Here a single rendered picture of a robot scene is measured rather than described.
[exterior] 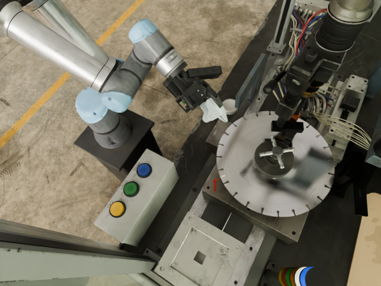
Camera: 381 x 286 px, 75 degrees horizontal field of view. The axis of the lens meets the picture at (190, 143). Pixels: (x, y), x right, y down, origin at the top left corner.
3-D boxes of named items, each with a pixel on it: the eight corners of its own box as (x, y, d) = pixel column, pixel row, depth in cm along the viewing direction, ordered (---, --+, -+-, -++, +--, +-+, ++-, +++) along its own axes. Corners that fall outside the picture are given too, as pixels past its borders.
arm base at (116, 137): (88, 139, 104) (77, 127, 95) (110, 112, 109) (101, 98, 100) (116, 154, 100) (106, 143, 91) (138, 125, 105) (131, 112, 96)
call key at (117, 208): (119, 219, 74) (117, 218, 72) (109, 212, 75) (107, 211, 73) (127, 207, 75) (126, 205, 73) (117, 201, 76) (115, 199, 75)
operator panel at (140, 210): (136, 247, 83) (121, 243, 70) (111, 230, 86) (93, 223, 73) (180, 177, 93) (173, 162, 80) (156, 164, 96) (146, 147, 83)
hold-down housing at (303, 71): (287, 125, 62) (316, 67, 44) (271, 115, 64) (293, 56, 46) (298, 110, 64) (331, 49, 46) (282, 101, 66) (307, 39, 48)
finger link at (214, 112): (216, 131, 73) (195, 109, 72) (228, 118, 75) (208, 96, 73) (221, 130, 70) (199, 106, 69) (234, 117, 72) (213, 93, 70)
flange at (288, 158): (246, 163, 72) (248, 160, 69) (265, 135, 75) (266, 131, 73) (283, 184, 68) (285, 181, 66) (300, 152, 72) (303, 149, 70)
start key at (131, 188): (133, 198, 76) (131, 197, 75) (123, 192, 78) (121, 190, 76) (140, 187, 78) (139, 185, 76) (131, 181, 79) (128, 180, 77)
